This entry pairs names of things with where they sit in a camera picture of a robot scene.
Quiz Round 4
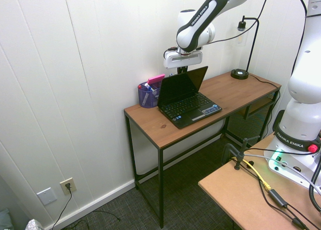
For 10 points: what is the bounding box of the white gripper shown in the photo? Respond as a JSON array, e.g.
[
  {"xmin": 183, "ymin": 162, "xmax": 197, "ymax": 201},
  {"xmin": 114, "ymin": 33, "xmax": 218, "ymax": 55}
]
[{"xmin": 163, "ymin": 51, "xmax": 203, "ymax": 75}]

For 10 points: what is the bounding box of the black laptop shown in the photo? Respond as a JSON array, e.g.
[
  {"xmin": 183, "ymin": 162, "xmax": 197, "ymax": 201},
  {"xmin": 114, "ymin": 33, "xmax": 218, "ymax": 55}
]
[{"xmin": 156, "ymin": 66, "xmax": 223, "ymax": 130}]

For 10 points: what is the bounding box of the pink sticky note pad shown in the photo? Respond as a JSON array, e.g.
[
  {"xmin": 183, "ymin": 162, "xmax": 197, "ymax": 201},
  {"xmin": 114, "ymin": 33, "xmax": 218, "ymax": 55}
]
[{"xmin": 147, "ymin": 74, "xmax": 166, "ymax": 85}]

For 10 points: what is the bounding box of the white marker with blue cap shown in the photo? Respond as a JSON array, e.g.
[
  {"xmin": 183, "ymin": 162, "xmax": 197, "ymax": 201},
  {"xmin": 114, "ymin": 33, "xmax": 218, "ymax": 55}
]
[{"xmin": 144, "ymin": 82, "xmax": 157, "ymax": 95}]

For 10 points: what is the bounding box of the purple mesh pen holder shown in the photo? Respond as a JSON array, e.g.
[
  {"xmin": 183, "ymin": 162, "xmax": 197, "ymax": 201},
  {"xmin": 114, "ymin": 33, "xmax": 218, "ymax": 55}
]
[{"xmin": 137, "ymin": 81, "xmax": 163, "ymax": 109}]

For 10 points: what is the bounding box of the black desk lamp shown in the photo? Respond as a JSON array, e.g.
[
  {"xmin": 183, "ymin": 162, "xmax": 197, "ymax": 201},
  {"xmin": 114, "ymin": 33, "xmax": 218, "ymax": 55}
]
[{"xmin": 230, "ymin": 16, "xmax": 260, "ymax": 80}]

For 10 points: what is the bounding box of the black table clamp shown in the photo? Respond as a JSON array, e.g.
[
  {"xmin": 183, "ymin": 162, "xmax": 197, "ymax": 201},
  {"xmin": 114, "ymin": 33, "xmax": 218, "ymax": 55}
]
[{"xmin": 222, "ymin": 137, "xmax": 260, "ymax": 171}]

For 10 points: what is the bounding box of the ethernet adapter dongle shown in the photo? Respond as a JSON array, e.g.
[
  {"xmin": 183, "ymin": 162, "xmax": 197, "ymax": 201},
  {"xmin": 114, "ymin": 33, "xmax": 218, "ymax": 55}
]
[{"xmin": 267, "ymin": 188, "xmax": 289, "ymax": 208}]

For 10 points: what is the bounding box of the grey flat panel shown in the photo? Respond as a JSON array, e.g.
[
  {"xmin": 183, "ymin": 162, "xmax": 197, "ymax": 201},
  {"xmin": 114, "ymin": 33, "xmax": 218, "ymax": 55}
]
[{"xmin": 0, "ymin": 173, "xmax": 33, "ymax": 230}]

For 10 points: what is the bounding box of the white patterned tissue box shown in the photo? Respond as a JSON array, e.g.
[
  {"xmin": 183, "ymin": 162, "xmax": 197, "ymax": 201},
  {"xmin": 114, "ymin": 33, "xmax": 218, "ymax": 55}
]
[{"xmin": 25, "ymin": 218, "xmax": 45, "ymax": 230}]

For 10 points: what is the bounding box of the teal cloth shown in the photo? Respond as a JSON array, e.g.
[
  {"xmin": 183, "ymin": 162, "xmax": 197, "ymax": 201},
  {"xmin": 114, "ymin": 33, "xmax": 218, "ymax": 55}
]
[{"xmin": 0, "ymin": 208, "xmax": 14, "ymax": 230}]

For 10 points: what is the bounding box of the wooden desk with black frame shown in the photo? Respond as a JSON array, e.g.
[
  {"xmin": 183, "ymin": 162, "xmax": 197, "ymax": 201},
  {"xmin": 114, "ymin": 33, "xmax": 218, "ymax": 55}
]
[{"xmin": 123, "ymin": 71, "xmax": 283, "ymax": 229}]

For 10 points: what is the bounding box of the black lamp cord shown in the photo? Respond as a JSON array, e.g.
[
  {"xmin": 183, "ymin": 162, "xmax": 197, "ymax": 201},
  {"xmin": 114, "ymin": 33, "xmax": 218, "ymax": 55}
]
[{"xmin": 247, "ymin": 74, "xmax": 281, "ymax": 140}]

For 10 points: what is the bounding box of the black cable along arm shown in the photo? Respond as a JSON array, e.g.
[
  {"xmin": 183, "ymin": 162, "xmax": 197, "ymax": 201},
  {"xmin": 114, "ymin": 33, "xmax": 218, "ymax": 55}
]
[{"xmin": 167, "ymin": 0, "xmax": 308, "ymax": 53}]

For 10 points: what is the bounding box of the yellow ethernet cable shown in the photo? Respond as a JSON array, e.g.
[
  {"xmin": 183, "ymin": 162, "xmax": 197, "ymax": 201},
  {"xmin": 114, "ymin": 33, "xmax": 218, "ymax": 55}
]
[{"xmin": 244, "ymin": 159, "xmax": 273, "ymax": 190}]

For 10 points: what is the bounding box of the grey cable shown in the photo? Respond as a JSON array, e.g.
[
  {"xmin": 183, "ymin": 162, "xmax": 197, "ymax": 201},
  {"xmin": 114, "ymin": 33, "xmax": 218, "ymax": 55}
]
[{"xmin": 240, "ymin": 153, "xmax": 321, "ymax": 189}]

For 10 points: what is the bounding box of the beige wall outlet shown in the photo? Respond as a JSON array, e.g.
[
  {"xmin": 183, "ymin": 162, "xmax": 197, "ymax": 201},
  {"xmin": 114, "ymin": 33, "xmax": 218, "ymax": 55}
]
[{"xmin": 59, "ymin": 177, "xmax": 77, "ymax": 196}]

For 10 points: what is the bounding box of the black power cord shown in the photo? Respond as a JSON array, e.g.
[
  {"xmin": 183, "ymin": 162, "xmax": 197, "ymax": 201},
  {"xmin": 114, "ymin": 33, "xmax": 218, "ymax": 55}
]
[{"xmin": 51, "ymin": 183, "xmax": 121, "ymax": 230}]

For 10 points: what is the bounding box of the thick black cable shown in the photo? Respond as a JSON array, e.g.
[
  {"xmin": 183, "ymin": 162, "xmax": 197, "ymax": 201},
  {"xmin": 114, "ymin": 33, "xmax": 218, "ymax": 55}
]
[{"xmin": 308, "ymin": 162, "xmax": 321, "ymax": 217}]

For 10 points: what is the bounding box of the white blank wall plate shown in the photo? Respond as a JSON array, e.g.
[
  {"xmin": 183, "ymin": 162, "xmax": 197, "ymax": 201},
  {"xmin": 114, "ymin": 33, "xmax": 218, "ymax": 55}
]
[{"xmin": 36, "ymin": 187, "xmax": 59, "ymax": 206}]

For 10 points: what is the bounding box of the thin black adapter cable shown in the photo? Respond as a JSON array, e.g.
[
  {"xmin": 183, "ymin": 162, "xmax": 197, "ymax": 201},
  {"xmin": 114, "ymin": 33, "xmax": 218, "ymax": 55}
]
[{"xmin": 283, "ymin": 203, "xmax": 311, "ymax": 230}]

